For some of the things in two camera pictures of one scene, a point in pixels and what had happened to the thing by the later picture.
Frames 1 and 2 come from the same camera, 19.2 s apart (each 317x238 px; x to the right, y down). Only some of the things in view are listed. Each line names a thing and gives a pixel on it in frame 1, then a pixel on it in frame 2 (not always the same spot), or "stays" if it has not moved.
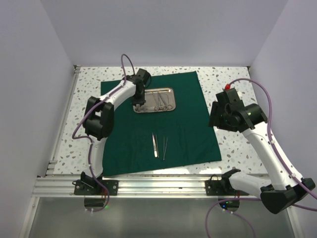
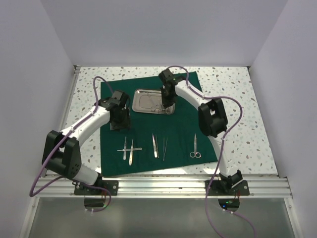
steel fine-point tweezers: (164, 149) stays
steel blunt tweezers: (155, 146) stays
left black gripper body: (138, 98) to (122, 121)
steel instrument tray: (157, 99) stays
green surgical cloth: (148, 142) stays
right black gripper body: (219, 118) to (167, 98)
